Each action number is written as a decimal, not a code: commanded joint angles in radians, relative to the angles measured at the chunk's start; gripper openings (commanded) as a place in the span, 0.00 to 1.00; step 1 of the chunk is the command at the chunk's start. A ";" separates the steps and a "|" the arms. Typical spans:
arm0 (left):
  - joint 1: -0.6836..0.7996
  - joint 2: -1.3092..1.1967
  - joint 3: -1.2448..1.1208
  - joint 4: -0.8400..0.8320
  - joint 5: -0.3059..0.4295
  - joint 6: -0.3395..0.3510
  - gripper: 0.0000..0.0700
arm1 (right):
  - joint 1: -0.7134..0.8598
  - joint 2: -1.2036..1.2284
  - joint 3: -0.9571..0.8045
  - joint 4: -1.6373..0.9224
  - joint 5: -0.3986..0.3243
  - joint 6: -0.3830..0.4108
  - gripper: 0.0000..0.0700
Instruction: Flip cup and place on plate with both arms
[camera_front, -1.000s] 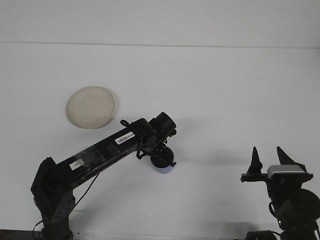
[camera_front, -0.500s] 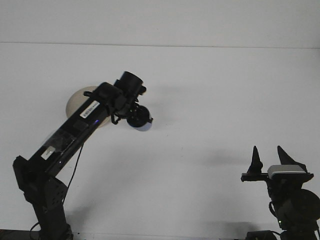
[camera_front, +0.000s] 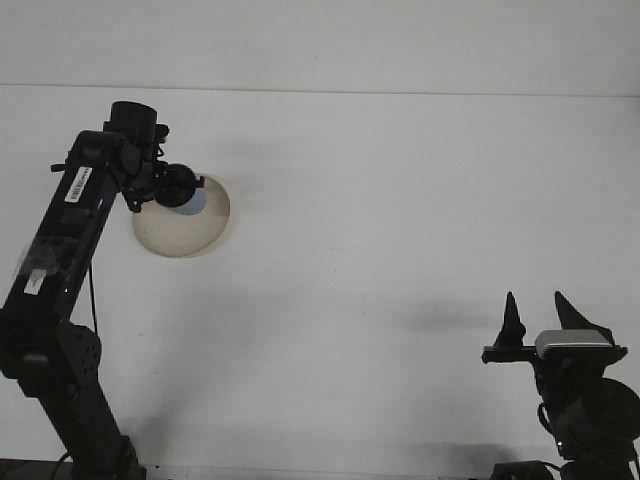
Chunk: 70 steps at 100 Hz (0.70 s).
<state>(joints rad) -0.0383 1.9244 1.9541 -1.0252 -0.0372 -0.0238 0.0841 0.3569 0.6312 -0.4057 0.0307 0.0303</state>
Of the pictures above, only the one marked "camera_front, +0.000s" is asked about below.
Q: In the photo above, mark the dark robot platform edge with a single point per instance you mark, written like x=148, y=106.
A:
x=20, y=470

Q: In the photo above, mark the pale blue cup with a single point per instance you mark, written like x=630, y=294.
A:
x=197, y=202

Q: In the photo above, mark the pale round plate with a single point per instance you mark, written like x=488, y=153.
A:
x=190, y=235

